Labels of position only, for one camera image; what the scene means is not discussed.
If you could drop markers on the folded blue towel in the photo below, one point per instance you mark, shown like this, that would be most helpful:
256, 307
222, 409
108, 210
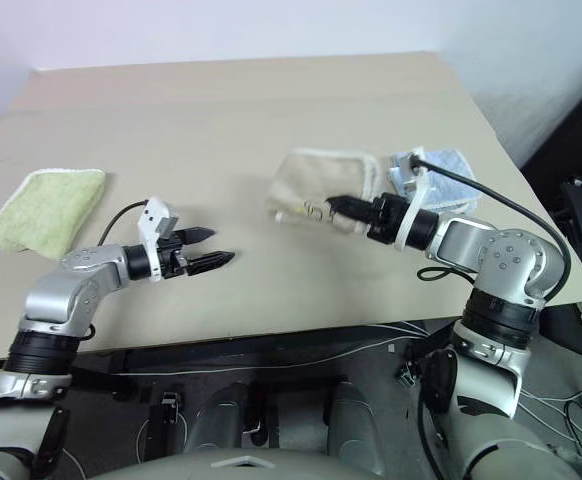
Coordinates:
446, 192

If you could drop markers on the grey robot torso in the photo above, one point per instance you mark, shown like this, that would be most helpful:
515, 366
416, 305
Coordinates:
251, 467

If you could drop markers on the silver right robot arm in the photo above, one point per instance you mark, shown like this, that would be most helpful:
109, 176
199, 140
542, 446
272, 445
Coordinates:
506, 255

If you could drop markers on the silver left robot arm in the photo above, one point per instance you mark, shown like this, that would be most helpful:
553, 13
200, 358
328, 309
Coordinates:
61, 295

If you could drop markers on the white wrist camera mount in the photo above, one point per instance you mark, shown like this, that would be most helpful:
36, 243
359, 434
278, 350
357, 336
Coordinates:
151, 215
405, 225

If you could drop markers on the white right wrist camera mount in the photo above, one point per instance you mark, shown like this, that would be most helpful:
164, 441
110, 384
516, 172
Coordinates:
405, 225

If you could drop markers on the metal clamp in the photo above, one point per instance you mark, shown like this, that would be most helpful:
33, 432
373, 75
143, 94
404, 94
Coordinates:
407, 374

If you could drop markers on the folded green towel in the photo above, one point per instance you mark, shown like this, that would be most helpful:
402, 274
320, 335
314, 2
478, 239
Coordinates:
51, 205

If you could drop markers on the small black clamp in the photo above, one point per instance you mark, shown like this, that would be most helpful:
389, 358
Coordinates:
170, 400

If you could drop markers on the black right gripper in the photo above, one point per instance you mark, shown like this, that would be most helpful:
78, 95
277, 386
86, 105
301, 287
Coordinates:
385, 218

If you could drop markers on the black office chair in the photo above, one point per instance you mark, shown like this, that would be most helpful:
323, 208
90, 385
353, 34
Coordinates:
581, 150

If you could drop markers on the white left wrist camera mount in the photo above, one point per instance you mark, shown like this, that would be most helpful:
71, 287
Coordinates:
151, 215

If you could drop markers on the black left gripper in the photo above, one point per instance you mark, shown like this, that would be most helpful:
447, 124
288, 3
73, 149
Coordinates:
172, 255

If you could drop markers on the black table frame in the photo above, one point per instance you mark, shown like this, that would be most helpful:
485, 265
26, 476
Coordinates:
271, 350

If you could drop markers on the dark rounded robot leg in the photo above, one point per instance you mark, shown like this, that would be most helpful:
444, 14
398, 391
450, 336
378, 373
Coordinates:
226, 420
366, 420

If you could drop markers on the beige towel with white trim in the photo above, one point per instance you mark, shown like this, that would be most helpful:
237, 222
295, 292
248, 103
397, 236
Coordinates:
316, 175

